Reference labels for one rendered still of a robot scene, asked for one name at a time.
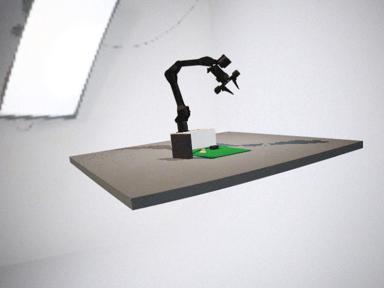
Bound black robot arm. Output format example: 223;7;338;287
164;54;232;133

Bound green circuit board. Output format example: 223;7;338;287
193;146;251;159

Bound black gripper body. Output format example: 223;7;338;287
214;70;240;94

